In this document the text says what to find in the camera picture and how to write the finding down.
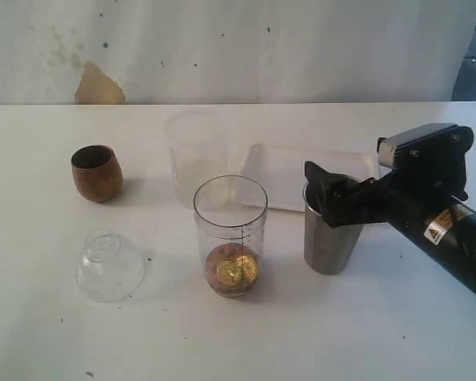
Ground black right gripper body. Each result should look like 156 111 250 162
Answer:
378 141 474 238

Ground stainless steel cup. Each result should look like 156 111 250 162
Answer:
302 183 363 275

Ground gold foil-wrapped chocolate coins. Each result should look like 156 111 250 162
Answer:
205 243 259 298

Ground brown wooden cup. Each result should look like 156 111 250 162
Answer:
71 144 123 202

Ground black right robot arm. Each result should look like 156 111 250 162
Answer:
304 123 476 295

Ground clear plastic shaker cup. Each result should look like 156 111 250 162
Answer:
193 175 268 281

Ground clear plastic shaker lid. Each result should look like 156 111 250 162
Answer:
75 229 146 302

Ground white rectangular tray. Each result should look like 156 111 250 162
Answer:
242 144 378 212

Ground translucent plastic beaker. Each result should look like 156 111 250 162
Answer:
164 108 228 209

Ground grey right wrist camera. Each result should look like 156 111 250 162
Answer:
377 123 474 169

